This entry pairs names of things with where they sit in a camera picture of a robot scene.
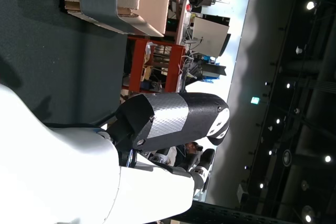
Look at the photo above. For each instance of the white box-shaped device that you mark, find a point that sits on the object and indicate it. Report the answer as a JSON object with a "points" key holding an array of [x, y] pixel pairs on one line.
{"points": [[210, 36]]}

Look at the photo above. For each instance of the red metal rack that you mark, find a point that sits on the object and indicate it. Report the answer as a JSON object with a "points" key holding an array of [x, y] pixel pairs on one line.
{"points": [[136, 58]]}

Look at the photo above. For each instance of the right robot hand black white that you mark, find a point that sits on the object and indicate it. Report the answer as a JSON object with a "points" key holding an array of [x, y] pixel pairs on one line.
{"points": [[65, 176]]}

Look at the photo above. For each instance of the green exit sign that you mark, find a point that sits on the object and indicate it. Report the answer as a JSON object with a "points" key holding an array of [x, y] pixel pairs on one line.
{"points": [[255, 100]]}

